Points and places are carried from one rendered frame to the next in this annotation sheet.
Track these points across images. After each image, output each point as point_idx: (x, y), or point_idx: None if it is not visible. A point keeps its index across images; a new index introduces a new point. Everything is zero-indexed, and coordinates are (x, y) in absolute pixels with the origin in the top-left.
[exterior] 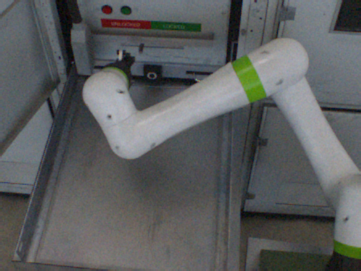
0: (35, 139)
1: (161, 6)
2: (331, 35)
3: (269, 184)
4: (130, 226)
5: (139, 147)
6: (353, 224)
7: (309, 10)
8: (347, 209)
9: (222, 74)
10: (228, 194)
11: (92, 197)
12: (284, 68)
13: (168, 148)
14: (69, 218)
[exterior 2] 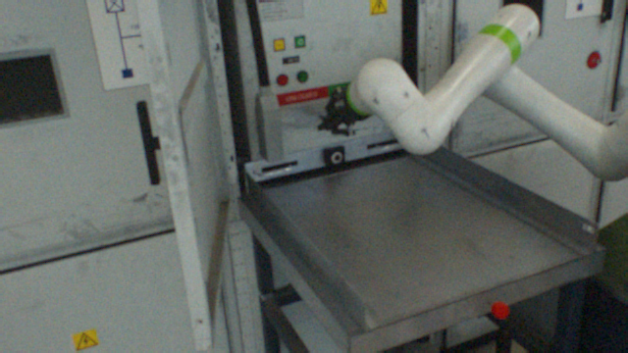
0: (190, 319)
1: (338, 64)
2: None
3: None
4: (448, 257)
5: (444, 124)
6: None
7: (478, 25)
8: None
9: (478, 41)
10: (509, 204)
11: (379, 254)
12: (527, 20)
13: (410, 200)
14: (375, 277)
